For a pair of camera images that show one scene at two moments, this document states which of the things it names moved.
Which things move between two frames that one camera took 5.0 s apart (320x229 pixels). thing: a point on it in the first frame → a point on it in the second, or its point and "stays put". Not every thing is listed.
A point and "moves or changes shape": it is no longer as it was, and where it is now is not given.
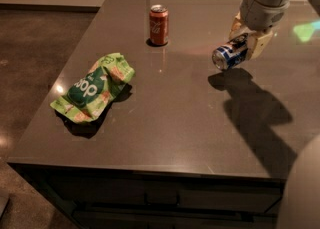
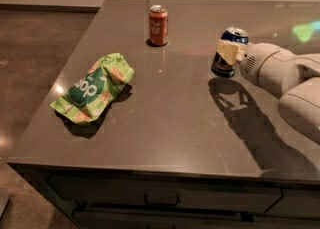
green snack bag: (94, 88) stays put
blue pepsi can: (230, 54) moves or changes shape
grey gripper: (261, 15) → (257, 62)
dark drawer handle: (177, 202) stays put
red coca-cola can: (159, 24) stays put
